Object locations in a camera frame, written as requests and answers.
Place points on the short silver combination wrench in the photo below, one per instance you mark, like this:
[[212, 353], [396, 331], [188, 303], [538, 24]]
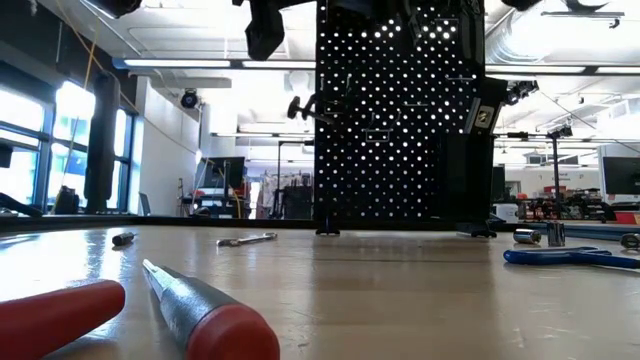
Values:
[[250, 239]]

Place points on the red capped screwdriver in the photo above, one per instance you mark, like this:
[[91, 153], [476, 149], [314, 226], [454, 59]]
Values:
[[210, 315]]

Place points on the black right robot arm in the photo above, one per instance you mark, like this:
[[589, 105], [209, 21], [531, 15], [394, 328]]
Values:
[[522, 4]]

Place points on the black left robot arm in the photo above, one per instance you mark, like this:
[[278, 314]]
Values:
[[115, 6]]

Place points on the double prong peg hook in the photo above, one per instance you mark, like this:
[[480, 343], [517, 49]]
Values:
[[340, 111], [378, 136]]

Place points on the silver loop peg hook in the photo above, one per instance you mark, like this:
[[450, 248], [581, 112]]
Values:
[[416, 105]]

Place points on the fluorescent ceiling light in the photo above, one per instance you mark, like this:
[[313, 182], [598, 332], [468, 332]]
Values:
[[275, 64], [617, 70], [535, 68], [177, 63]]

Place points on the round black spotlight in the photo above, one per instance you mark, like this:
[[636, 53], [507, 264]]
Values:
[[189, 99]]

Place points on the dark computer monitor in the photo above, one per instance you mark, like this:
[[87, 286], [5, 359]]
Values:
[[622, 175], [225, 172]]

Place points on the black perforated pegboard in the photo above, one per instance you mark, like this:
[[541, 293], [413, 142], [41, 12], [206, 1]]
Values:
[[318, 175]]

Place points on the black equipment rack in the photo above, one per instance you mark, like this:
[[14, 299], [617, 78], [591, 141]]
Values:
[[297, 200]]

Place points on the black room pillar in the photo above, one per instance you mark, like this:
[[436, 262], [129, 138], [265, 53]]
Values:
[[102, 145]]

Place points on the small black screwdriver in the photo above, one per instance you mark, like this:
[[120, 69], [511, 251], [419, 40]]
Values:
[[122, 239]]

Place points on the black bag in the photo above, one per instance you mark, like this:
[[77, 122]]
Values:
[[66, 202]]

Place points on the black track light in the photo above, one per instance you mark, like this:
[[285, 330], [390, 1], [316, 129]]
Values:
[[522, 90]]

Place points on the white background box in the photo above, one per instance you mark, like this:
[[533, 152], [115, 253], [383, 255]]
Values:
[[510, 212]]

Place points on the black rig stand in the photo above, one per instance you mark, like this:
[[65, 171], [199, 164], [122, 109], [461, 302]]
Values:
[[556, 170]]

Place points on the red storage bin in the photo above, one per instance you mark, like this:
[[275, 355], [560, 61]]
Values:
[[627, 217]]

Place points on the black aluminium table frame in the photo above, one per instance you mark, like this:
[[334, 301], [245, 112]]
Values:
[[200, 221]]

